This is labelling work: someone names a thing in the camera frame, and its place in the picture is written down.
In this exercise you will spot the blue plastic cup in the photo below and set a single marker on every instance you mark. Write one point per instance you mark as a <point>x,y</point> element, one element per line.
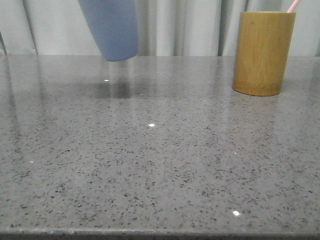
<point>113,26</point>

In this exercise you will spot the bamboo wooden cylinder holder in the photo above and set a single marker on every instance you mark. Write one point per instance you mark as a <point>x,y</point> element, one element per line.
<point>263,44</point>

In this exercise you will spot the grey pleated curtain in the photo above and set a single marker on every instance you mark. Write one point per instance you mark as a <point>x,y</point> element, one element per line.
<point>165,27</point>

